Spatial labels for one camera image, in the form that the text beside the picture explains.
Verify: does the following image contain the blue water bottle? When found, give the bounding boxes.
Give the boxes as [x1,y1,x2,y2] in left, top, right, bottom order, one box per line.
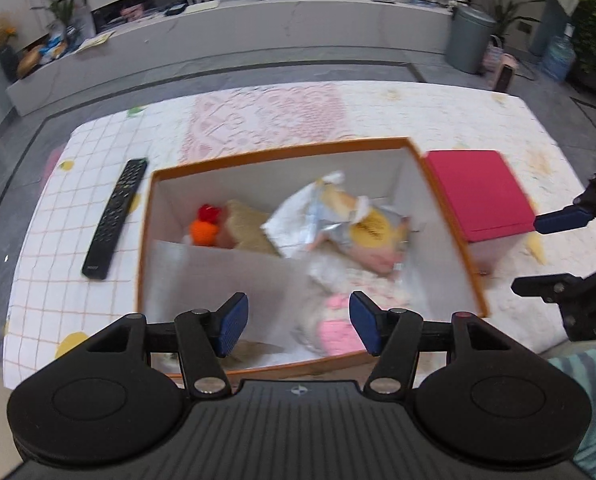
[540,25,576,83]

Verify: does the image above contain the black remote control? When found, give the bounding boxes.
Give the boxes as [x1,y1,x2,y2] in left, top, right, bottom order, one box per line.
[81,158,149,281]

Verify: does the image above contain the orange red knitted toy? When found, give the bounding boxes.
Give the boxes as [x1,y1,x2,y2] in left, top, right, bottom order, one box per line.
[188,203,226,247]

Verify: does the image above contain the snack packets on bench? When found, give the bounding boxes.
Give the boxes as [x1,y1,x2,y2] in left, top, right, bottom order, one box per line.
[18,35,71,78]

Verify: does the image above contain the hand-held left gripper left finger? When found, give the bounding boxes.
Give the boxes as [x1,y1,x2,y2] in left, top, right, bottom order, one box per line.
[84,292,249,399]

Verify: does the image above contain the white checked tablecloth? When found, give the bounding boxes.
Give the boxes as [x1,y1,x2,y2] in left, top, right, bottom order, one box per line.
[2,81,596,391]

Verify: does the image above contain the long grey TV bench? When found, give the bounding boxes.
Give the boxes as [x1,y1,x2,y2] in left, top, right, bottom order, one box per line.
[5,0,454,116]

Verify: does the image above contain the grey trash can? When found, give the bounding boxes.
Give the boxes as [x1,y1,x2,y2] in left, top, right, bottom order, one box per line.
[445,5,498,75]

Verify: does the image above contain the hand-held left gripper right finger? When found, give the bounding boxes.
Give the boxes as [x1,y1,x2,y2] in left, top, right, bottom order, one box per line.
[349,291,513,397]

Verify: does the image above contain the orange cardboard box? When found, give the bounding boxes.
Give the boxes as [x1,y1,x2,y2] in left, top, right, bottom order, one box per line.
[136,136,490,378]

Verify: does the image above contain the person's teal striped clothing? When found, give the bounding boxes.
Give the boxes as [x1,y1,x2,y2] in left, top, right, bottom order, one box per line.
[548,340,596,480]

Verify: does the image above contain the brown teddy bear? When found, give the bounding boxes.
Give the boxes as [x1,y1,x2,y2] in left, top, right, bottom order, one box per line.
[223,199,285,257]

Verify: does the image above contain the thin leafy potted plant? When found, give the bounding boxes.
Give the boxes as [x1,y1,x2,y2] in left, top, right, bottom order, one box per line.
[470,0,534,51]

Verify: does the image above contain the pink striped bag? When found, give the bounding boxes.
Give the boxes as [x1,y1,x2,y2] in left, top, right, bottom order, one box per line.
[480,35,506,73]

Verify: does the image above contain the pink heater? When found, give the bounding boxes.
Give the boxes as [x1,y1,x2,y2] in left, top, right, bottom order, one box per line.
[492,54,520,93]

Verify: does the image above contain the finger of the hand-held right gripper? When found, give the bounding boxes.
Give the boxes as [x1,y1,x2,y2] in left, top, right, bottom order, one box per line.
[534,170,596,235]
[510,260,596,307]

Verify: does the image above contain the red lidded box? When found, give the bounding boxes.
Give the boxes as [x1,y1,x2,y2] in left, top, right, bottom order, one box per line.
[423,150,536,276]

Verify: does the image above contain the grassy potted plant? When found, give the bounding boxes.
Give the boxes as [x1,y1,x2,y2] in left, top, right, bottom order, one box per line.
[32,0,86,46]

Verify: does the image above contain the vase with dried flowers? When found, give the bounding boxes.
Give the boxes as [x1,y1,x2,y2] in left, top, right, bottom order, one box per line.
[0,15,21,83]

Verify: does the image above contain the white pink patterned plush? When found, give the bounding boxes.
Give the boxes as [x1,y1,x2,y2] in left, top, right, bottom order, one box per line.
[308,255,413,307]

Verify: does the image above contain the pink packet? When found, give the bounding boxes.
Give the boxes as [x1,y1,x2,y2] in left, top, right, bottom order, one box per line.
[298,292,379,358]

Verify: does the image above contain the yellow papers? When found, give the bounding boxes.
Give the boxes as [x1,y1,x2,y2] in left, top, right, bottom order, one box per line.
[75,30,116,56]

